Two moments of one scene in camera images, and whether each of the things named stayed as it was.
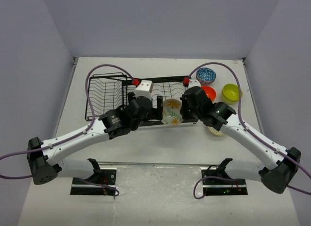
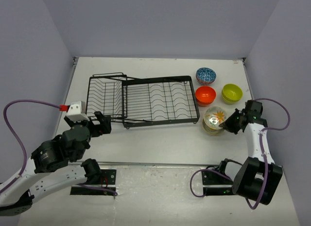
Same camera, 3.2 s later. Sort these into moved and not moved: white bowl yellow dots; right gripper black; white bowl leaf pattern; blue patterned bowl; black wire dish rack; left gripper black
Moved: white bowl leaf pattern; white bowl yellow dots; left gripper black; right gripper black
Not moved: blue patterned bowl; black wire dish rack
